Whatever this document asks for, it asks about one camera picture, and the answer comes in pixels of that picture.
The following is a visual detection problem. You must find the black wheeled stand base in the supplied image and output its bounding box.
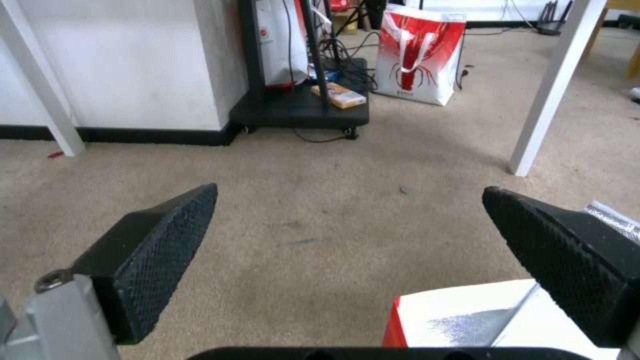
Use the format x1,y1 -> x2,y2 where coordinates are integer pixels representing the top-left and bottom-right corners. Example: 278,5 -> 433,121
228,58 -> 372,140

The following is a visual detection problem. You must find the black wifi router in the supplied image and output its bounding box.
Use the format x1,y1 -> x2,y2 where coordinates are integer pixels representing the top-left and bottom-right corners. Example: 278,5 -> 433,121
536,0 -> 574,36

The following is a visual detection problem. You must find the white table leg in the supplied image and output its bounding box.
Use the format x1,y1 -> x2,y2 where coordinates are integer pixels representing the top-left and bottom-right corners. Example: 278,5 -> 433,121
508,0 -> 610,177
0,0 -> 87,157

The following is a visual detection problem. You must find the yellow snack packet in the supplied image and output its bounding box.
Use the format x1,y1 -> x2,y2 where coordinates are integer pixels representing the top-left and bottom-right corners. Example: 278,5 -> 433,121
310,83 -> 368,111

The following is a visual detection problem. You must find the white red lobster print bag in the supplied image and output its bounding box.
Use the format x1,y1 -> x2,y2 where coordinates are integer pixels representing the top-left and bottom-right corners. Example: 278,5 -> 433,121
373,4 -> 468,107

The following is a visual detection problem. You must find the white red hanging bag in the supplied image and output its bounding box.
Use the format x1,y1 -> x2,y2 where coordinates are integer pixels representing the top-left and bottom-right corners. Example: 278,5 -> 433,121
254,0 -> 310,89

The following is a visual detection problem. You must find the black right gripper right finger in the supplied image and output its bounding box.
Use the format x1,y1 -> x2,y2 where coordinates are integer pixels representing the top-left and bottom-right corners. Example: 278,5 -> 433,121
481,186 -> 640,349

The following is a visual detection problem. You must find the white red food delivery bag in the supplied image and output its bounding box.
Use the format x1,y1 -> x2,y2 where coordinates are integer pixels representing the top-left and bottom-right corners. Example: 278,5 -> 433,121
382,278 -> 624,350

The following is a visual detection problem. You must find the wooden chair leg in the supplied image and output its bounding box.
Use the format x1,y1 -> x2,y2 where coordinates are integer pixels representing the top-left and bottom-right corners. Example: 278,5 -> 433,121
624,46 -> 640,80

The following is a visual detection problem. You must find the black stand post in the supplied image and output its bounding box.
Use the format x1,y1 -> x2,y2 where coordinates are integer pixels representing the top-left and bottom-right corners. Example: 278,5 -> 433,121
237,0 -> 266,104

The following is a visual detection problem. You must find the black cable on floor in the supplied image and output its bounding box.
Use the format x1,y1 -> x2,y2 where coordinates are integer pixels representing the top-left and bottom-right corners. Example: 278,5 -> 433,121
292,126 -> 359,144

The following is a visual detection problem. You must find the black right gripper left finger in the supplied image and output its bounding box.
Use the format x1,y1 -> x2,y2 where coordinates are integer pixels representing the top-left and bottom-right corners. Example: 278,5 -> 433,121
0,182 -> 219,360

